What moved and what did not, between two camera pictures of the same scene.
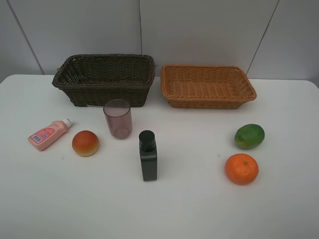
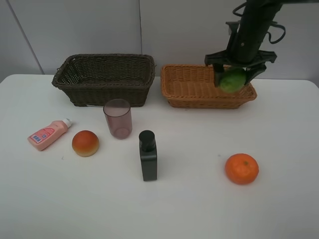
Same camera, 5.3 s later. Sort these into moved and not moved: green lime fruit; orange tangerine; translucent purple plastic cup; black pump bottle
Moved: green lime fruit
Not moved: orange tangerine; translucent purple plastic cup; black pump bottle
